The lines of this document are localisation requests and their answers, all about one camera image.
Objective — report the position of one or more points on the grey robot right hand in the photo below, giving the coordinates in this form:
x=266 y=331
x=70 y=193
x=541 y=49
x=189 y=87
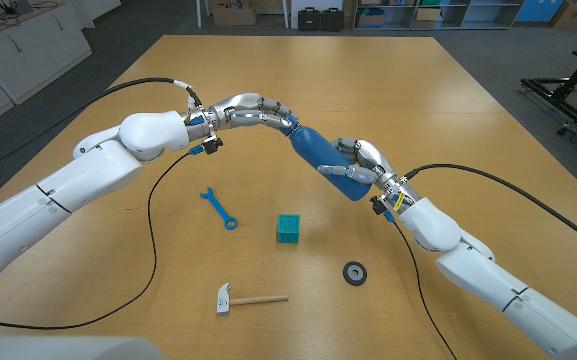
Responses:
x=373 y=160

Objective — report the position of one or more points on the blue panel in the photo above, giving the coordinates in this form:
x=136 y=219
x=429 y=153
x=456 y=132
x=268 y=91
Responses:
x=533 y=10

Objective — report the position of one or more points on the white desk leg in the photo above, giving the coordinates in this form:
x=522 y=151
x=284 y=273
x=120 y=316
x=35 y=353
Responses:
x=199 y=14
x=286 y=14

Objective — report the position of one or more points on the small cardboard box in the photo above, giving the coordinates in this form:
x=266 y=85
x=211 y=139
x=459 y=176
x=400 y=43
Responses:
x=427 y=17

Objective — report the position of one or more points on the blue plastic wrench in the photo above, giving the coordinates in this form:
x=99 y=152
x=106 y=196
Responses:
x=218 y=207

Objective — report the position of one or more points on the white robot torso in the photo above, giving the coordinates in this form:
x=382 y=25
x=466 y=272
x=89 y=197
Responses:
x=68 y=348

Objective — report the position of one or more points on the grey metal shelf unit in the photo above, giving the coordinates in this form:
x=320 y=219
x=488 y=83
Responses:
x=478 y=12

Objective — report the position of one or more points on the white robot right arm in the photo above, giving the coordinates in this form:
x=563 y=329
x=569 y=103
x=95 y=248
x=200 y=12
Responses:
x=473 y=265

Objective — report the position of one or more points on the blue metal bottle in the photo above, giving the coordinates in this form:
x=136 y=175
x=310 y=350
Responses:
x=315 y=147

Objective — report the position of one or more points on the black hard case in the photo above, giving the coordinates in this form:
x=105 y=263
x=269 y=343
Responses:
x=332 y=20
x=309 y=20

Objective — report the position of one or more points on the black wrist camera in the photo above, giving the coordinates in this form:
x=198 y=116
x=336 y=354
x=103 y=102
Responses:
x=378 y=205
x=213 y=146

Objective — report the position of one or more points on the black tape roll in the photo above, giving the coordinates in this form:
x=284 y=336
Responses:
x=346 y=274

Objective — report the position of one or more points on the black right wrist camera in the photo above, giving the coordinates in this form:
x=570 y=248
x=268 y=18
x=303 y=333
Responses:
x=378 y=205

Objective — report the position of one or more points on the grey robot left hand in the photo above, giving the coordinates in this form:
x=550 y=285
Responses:
x=245 y=107

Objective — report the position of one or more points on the cardboard box with print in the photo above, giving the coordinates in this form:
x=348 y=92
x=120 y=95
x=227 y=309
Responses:
x=575 y=14

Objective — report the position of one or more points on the black metal stand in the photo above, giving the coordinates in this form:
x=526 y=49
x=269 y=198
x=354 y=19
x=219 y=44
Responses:
x=565 y=90

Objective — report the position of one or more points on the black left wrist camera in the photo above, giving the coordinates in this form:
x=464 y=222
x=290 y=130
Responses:
x=213 y=146

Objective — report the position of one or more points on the teal cube box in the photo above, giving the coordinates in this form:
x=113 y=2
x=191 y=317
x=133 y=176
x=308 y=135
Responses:
x=288 y=229

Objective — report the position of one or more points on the large cardboard box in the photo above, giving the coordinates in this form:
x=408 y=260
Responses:
x=233 y=15

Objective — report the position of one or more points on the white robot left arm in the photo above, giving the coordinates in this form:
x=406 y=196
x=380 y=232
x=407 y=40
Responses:
x=68 y=195

